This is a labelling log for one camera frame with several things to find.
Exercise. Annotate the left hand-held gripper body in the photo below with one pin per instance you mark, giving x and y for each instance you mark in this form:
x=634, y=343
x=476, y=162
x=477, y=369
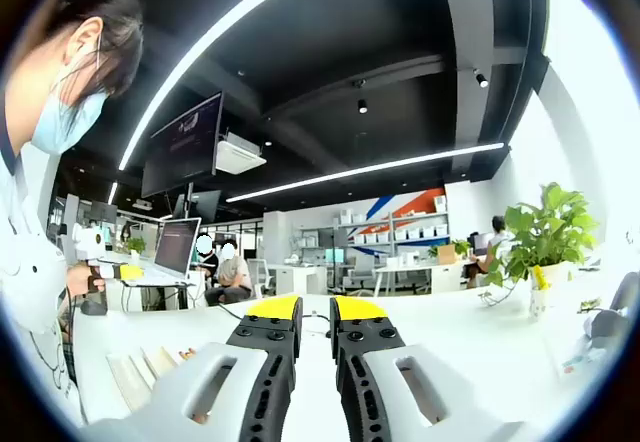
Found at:
x=90, y=244

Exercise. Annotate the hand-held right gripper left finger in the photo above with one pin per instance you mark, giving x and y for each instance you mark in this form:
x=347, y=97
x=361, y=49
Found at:
x=265, y=334

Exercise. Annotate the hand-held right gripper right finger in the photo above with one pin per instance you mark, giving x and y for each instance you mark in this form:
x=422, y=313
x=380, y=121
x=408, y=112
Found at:
x=370, y=334

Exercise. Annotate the beige cutlery case base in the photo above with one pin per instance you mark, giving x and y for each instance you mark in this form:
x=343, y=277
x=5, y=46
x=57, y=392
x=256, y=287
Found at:
x=160, y=359

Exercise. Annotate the beige cutlery case lid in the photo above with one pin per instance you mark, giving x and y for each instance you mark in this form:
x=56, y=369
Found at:
x=131, y=379

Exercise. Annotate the person's left hand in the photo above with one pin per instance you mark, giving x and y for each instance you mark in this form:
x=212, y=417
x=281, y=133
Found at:
x=77, y=279

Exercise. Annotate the white power adapter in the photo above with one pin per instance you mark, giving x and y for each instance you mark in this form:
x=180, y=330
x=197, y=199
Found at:
x=315, y=318

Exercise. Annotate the linear ceiling light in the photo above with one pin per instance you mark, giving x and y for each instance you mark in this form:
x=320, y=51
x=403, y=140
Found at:
x=365, y=169
x=112, y=193
x=200, y=47

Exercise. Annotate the silver laptop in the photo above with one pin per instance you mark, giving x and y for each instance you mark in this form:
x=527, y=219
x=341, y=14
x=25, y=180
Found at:
x=176, y=247

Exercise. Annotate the white office chair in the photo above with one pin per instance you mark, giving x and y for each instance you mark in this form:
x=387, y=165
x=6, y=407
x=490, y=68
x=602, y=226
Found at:
x=260, y=274
x=362, y=267

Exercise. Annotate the dark plaid clothing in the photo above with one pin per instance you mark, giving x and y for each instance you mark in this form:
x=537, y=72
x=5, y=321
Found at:
x=68, y=362

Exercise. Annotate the storage shelf with white boxes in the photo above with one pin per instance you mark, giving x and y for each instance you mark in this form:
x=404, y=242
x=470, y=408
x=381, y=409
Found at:
x=400, y=232

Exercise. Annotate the small hanging black monitor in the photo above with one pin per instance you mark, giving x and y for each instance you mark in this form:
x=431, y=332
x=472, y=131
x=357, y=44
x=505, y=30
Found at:
x=206, y=203

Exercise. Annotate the cardboard box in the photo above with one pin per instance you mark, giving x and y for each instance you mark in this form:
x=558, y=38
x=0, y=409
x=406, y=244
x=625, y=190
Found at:
x=446, y=254

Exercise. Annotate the light blue face mask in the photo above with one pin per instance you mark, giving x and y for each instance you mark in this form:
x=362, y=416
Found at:
x=65, y=127

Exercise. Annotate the large hanging black monitor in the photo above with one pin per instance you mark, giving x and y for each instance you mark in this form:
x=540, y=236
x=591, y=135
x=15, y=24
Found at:
x=187, y=147

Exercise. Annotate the white ceiling air conditioner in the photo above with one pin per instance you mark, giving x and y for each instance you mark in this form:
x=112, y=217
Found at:
x=239, y=154

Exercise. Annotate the white printed cup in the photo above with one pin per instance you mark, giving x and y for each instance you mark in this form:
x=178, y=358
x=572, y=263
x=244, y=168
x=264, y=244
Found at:
x=537, y=302

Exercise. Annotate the large green potted plant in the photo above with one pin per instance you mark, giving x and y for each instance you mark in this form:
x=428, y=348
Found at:
x=545, y=227

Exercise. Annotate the black ceiling spotlight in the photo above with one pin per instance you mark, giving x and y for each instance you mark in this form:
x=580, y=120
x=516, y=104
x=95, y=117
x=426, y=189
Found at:
x=481, y=79
x=362, y=106

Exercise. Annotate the grey chair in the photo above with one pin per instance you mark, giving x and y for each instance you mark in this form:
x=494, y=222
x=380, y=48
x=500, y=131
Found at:
x=625, y=292

